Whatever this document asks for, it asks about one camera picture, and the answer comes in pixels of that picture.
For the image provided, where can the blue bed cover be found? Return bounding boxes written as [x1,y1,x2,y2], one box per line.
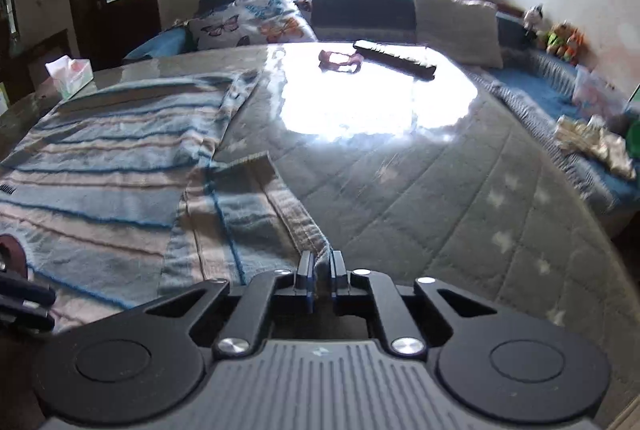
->
[197,0,640,231]

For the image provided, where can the clear plastic bag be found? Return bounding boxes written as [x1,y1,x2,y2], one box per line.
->
[571,64,627,119]

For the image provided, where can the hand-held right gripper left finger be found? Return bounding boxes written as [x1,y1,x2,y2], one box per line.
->
[144,253,319,358]

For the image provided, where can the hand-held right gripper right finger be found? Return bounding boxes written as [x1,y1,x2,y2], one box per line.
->
[328,252,497,356]

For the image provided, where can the grey pillow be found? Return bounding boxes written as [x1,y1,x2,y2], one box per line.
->
[413,0,504,70]

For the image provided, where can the crumpled plastic bags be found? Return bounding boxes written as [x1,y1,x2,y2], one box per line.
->
[554,114,637,182]

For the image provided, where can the blue cushion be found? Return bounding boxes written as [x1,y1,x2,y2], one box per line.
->
[123,26,193,61]

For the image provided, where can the orange and green plush toy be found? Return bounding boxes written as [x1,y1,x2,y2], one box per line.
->
[544,22,585,61]

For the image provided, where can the black remote control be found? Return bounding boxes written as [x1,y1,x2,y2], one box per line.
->
[352,39,437,81]

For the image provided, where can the green tissue box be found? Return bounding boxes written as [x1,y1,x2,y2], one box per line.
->
[45,56,95,100]

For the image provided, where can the black and white plush toy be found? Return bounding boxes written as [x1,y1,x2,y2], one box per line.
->
[522,4,547,46]

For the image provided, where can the grey quilted table cover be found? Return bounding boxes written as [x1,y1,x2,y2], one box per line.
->
[0,40,640,391]

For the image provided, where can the butterfly print pillow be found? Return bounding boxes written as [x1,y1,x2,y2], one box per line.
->
[187,0,319,52]

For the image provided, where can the blue striped towel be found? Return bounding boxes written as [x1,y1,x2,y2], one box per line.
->
[0,68,334,337]

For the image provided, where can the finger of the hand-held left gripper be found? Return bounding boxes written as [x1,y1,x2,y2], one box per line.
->
[0,272,57,307]
[0,305,56,334]

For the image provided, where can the green container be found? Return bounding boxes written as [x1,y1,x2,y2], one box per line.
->
[623,84,640,147]

